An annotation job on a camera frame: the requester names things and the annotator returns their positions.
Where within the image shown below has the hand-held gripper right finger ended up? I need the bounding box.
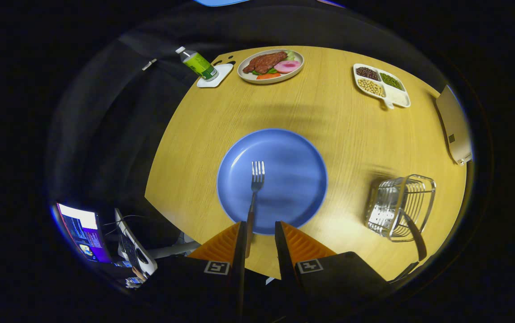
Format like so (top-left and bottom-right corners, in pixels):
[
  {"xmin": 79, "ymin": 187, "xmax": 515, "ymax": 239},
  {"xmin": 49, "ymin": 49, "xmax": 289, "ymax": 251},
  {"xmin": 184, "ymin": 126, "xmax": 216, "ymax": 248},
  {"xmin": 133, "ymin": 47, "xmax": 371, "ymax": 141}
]
[{"xmin": 274, "ymin": 220, "xmax": 394, "ymax": 314}]

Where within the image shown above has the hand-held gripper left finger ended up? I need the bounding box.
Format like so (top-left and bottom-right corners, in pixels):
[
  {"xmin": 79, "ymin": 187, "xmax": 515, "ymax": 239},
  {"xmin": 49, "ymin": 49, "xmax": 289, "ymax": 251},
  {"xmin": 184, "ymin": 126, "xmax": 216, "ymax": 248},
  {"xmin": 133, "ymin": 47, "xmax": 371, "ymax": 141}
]
[{"xmin": 138, "ymin": 221, "xmax": 248, "ymax": 317}]

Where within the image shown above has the metal fork with brown handle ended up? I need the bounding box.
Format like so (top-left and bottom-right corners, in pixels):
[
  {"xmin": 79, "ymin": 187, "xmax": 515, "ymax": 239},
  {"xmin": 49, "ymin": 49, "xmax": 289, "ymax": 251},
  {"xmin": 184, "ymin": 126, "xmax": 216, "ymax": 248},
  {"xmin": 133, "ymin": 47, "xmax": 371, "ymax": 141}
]
[{"xmin": 245, "ymin": 161, "xmax": 266, "ymax": 258}]

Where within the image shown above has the metal spoon with brown handle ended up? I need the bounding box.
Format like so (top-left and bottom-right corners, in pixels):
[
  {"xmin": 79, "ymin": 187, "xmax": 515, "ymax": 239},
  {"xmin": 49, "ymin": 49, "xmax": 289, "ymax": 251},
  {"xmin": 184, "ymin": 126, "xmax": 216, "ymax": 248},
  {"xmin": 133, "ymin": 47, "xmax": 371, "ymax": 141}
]
[{"xmin": 402, "ymin": 213, "xmax": 427, "ymax": 262}]

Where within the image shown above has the blue plate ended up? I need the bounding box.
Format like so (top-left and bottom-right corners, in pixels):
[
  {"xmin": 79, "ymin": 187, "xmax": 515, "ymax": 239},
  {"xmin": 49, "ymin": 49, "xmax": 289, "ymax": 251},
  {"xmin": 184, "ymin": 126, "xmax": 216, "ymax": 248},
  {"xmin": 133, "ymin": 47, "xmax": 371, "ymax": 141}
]
[{"xmin": 216, "ymin": 128, "xmax": 329, "ymax": 236}]

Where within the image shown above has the white keyboard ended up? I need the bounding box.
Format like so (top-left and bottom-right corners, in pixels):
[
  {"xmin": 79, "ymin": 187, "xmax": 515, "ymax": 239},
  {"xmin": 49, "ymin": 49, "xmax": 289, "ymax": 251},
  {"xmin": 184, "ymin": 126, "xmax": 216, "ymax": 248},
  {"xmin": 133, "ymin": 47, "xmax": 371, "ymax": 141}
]
[{"xmin": 114, "ymin": 208, "xmax": 158, "ymax": 276}]

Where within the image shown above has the computer monitor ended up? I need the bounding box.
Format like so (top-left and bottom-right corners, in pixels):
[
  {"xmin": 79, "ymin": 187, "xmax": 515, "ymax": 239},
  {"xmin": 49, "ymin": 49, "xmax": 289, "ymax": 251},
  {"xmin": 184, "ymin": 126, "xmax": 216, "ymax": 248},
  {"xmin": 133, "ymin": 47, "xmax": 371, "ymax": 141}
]
[{"xmin": 56, "ymin": 203, "xmax": 113, "ymax": 263}]

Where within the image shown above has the white square coaster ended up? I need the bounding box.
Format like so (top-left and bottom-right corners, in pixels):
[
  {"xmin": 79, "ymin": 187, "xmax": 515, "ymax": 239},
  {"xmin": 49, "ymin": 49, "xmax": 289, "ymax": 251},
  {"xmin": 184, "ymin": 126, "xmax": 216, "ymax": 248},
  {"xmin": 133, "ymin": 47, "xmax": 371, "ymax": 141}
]
[{"xmin": 196, "ymin": 63, "xmax": 234, "ymax": 88}]

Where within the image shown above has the plate of model steak meal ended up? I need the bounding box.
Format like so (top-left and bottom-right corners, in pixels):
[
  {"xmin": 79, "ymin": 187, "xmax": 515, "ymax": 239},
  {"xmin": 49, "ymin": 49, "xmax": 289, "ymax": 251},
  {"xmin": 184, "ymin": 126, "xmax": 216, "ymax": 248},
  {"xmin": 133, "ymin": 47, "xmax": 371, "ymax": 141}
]
[{"xmin": 237, "ymin": 48, "xmax": 305, "ymax": 85}]

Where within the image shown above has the white divided tray of beans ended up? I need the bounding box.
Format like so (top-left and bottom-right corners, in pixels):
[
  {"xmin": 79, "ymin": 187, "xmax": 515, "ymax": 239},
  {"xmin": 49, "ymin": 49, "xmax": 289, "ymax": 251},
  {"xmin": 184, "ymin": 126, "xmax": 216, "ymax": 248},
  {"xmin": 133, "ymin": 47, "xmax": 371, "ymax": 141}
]
[{"xmin": 353, "ymin": 63, "xmax": 411, "ymax": 110}]

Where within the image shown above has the green label water bottle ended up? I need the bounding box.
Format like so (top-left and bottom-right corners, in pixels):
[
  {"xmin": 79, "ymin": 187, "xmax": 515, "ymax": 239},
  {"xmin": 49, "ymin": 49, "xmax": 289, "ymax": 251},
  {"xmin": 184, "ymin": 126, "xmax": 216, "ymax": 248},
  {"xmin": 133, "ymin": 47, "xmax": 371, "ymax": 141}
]
[{"xmin": 176, "ymin": 46, "xmax": 219, "ymax": 82}]

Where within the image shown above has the white toaster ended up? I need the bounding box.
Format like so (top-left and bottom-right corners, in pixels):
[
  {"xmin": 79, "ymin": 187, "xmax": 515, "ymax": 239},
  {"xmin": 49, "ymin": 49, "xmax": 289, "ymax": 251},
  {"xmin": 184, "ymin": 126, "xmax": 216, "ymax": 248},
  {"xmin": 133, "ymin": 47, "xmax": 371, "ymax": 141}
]
[{"xmin": 435, "ymin": 84, "xmax": 473, "ymax": 166}]

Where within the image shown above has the metal wire cutlery basket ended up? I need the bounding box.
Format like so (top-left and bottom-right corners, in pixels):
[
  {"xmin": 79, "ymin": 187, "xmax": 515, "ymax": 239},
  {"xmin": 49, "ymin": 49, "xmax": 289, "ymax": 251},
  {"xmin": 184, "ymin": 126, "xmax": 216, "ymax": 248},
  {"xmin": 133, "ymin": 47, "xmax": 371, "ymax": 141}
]
[{"xmin": 365, "ymin": 174, "xmax": 437, "ymax": 243}]

